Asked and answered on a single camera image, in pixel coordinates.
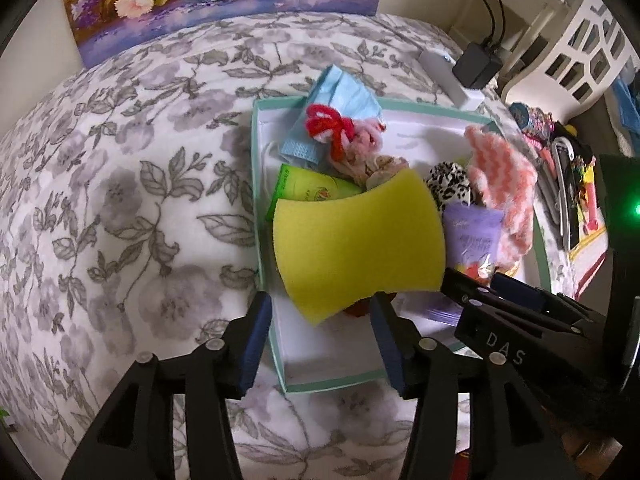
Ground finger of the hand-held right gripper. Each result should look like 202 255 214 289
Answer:
440 267 621 391
494 272 608 356

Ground black power adapter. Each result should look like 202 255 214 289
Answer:
452 42 503 90

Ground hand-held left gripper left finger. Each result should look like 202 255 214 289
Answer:
60 291 273 480

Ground yellow sponge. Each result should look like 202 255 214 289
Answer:
272 169 447 328

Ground white power strip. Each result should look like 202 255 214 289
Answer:
419 50 485 111

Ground white lattice chair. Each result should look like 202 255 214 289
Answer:
500 0 633 106

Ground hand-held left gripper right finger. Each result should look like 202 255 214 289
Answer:
369 291 566 480

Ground teal shallow box tray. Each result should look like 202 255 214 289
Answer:
251 96 551 395

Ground pink toy pen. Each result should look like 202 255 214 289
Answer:
585 180 601 233

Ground purple baby wipes pack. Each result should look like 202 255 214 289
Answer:
442 202 505 281

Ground beige floral cloth scrunchie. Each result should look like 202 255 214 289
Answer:
330 152 408 192

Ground floral grey white blanket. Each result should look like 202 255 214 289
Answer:
0 10 566 480

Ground green tissue pack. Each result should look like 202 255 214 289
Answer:
266 164 363 221

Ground red pink yarn twist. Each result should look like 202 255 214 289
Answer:
305 104 386 176

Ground colourful bead bracelets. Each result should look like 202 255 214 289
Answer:
510 102 553 136

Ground leopard print scrunchie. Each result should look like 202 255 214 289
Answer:
425 161 473 211

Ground yellow red crochet mat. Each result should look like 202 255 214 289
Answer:
567 225 608 276

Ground blue face mask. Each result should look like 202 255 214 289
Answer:
280 65 382 163

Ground pink chevron fluffy cloth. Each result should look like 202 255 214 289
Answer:
464 125 538 268

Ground silver flat device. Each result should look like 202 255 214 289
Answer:
535 160 563 226

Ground floral painting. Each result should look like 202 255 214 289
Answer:
60 0 390 70

